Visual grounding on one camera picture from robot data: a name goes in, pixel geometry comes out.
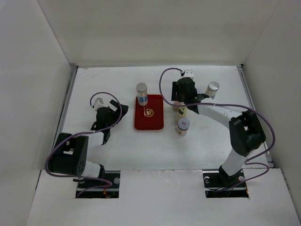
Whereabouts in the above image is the pink-lid spice jar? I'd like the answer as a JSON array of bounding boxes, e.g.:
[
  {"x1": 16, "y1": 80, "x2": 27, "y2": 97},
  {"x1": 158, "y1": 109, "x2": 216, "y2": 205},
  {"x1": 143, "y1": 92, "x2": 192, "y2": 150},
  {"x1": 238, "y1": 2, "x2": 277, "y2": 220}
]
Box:
[{"x1": 172, "y1": 101, "x2": 182, "y2": 112}]

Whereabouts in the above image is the yellow-lid spice bottle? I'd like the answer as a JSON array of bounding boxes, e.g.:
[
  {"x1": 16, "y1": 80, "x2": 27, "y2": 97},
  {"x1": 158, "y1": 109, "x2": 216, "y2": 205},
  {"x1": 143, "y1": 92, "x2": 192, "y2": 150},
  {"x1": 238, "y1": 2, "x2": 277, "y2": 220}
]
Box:
[{"x1": 174, "y1": 107, "x2": 188, "y2": 123}]

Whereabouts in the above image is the tall silver-lid bottle blue label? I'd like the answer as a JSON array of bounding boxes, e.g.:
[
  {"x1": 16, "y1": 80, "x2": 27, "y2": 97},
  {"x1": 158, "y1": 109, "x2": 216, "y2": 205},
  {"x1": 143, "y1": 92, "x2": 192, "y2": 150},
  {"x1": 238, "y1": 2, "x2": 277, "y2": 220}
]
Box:
[{"x1": 136, "y1": 82, "x2": 148, "y2": 106}]

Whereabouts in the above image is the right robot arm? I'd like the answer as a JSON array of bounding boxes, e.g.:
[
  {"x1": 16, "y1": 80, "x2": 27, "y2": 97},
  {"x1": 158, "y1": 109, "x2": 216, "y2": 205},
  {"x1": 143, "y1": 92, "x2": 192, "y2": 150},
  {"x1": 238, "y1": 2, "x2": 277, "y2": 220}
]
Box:
[{"x1": 171, "y1": 77, "x2": 266, "y2": 186}]

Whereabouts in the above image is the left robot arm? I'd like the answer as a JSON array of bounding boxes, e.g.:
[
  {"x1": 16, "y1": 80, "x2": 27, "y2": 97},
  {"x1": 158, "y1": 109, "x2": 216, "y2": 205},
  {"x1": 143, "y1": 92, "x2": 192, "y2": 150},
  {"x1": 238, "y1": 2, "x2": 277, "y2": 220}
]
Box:
[{"x1": 45, "y1": 98, "x2": 129, "y2": 188}]

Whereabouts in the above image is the red rectangular tray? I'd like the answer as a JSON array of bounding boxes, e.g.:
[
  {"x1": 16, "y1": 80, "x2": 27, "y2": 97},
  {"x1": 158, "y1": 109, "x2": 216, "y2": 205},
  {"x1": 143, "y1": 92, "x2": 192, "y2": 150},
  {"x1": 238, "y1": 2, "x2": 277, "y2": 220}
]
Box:
[{"x1": 134, "y1": 95, "x2": 164, "y2": 131}]

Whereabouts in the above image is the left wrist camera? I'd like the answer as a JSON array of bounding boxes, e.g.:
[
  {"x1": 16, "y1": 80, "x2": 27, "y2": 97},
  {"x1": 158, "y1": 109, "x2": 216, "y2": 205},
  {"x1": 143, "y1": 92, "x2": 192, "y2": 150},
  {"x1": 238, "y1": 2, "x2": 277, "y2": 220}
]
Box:
[{"x1": 93, "y1": 97, "x2": 104, "y2": 111}]

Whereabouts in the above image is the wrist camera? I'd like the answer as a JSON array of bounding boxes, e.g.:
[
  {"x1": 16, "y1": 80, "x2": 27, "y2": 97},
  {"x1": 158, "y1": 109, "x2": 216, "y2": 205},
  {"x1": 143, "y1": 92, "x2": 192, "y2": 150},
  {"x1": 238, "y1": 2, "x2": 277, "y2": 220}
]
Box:
[
  {"x1": 181, "y1": 70, "x2": 194, "y2": 80},
  {"x1": 93, "y1": 97, "x2": 104, "y2": 111}
]

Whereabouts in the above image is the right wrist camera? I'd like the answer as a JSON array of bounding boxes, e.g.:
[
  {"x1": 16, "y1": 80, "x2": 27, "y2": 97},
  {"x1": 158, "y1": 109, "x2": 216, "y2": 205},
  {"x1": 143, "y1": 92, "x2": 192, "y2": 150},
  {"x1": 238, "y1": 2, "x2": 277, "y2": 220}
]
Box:
[{"x1": 181, "y1": 70, "x2": 194, "y2": 80}]

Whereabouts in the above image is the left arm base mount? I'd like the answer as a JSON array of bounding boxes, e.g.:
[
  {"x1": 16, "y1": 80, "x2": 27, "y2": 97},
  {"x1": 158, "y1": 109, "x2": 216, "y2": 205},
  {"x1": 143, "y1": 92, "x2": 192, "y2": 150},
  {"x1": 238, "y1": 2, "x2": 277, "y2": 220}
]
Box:
[{"x1": 73, "y1": 171, "x2": 121, "y2": 199}]

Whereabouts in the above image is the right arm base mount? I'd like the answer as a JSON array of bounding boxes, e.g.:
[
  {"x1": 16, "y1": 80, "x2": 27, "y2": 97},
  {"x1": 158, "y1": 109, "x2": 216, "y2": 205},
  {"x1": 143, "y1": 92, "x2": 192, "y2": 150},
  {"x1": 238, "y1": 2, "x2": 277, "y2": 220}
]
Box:
[{"x1": 203, "y1": 170, "x2": 249, "y2": 198}]

